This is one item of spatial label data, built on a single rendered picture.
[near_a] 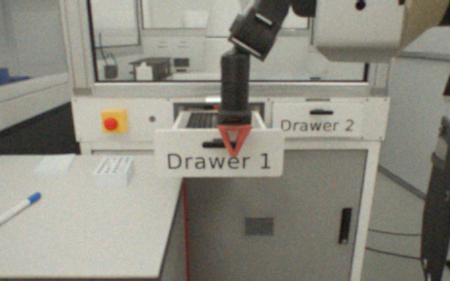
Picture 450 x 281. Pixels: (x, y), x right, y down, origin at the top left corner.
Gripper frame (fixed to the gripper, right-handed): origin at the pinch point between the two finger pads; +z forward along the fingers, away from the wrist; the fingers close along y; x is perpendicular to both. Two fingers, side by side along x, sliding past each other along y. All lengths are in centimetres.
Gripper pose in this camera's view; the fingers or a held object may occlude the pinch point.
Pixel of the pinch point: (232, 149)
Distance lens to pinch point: 70.3
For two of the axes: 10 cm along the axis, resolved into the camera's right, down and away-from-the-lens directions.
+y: -0.1, -3.2, 9.5
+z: -0.1, 9.5, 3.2
